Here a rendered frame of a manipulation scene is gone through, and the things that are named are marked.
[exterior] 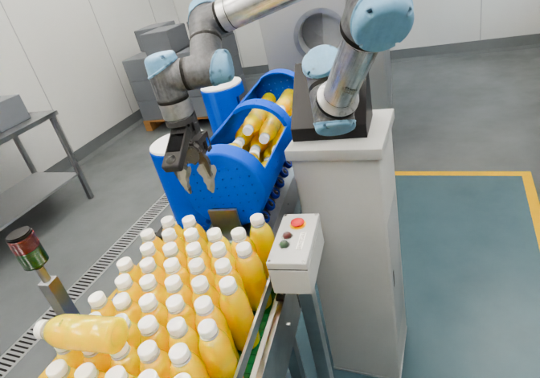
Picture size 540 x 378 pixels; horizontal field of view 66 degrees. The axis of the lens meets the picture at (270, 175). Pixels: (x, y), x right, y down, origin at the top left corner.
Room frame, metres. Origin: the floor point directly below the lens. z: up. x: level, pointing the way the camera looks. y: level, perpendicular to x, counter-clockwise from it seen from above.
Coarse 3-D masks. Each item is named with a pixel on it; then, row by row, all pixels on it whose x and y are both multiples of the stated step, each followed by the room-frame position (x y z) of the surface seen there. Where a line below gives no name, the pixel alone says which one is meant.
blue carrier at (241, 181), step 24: (288, 72) 1.93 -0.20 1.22; (240, 120) 1.79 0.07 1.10; (288, 120) 1.54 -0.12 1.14; (216, 144) 1.24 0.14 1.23; (288, 144) 1.46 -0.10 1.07; (192, 168) 1.21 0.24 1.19; (216, 168) 1.18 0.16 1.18; (240, 168) 1.15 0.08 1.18; (264, 168) 1.19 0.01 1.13; (192, 192) 1.22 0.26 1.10; (216, 192) 1.19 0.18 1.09; (240, 192) 1.16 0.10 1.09; (264, 192) 1.13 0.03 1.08; (240, 216) 1.17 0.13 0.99
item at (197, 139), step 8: (184, 120) 0.95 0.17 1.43; (192, 120) 0.96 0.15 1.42; (176, 128) 0.97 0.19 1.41; (192, 128) 1.00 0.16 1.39; (192, 136) 0.98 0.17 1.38; (200, 136) 0.98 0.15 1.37; (208, 136) 1.01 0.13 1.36; (192, 144) 0.94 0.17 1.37; (200, 144) 0.96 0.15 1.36; (192, 152) 0.94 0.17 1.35; (192, 160) 0.95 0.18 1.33
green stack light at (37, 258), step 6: (42, 246) 0.93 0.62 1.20; (36, 252) 0.90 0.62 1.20; (42, 252) 0.92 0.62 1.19; (18, 258) 0.89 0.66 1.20; (24, 258) 0.89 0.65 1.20; (30, 258) 0.89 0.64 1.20; (36, 258) 0.90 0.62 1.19; (42, 258) 0.91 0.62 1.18; (48, 258) 0.92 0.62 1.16; (24, 264) 0.89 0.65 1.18; (30, 264) 0.89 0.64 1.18; (36, 264) 0.89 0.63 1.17; (42, 264) 0.90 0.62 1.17; (30, 270) 0.89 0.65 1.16
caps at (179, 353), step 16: (144, 288) 0.80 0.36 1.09; (176, 288) 0.78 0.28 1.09; (224, 288) 0.72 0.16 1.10; (96, 304) 0.78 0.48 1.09; (128, 304) 0.76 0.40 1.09; (144, 304) 0.73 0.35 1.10; (176, 304) 0.71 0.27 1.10; (208, 304) 0.68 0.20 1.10; (128, 320) 0.70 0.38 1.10; (144, 320) 0.68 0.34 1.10; (176, 320) 0.66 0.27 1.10; (208, 320) 0.64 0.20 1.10; (208, 336) 0.61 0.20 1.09; (144, 352) 0.59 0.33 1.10; (176, 352) 0.58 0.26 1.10; (48, 368) 0.61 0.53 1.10; (64, 368) 0.61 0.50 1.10; (80, 368) 0.59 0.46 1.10; (112, 368) 0.57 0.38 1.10
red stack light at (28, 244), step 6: (30, 234) 0.92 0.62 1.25; (24, 240) 0.90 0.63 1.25; (30, 240) 0.90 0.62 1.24; (36, 240) 0.92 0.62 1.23; (12, 246) 0.89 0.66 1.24; (18, 246) 0.89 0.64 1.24; (24, 246) 0.89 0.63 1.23; (30, 246) 0.90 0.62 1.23; (36, 246) 0.91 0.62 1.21; (12, 252) 0.90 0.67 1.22; (18, 252) 0.89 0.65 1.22; (24, 252) 0.89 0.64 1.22; (30, 252) 0.89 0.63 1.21
